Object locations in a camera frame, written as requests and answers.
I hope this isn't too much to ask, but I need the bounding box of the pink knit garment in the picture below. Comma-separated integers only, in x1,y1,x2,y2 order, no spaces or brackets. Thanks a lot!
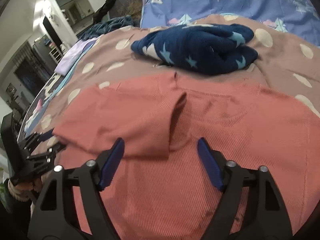
54,72,319,239

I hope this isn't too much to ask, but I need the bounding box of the left hand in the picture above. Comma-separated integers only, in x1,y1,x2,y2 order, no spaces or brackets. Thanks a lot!
8,176,43,202

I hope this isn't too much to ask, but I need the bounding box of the lilac folded cloth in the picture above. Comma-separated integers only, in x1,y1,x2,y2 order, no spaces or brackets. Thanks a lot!
54,37,98,76

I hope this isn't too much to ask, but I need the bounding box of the dark teal fleece blanket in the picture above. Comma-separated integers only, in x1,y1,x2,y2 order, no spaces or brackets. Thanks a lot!
78,15,134,41

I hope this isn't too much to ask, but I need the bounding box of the mauve polka dot blanket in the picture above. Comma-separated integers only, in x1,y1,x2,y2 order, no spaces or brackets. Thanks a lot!
18,13,320,156

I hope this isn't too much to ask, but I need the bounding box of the dark patterned pillow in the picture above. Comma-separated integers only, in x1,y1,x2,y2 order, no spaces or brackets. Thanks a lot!
93,0,143,27

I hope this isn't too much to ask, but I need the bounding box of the navy star fleece garment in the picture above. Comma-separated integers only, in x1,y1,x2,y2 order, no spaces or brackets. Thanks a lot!
131,24,258,75

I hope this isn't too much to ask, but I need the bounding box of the purple tree print pillow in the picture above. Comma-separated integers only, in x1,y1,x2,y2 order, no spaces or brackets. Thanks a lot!
140,0,319,46

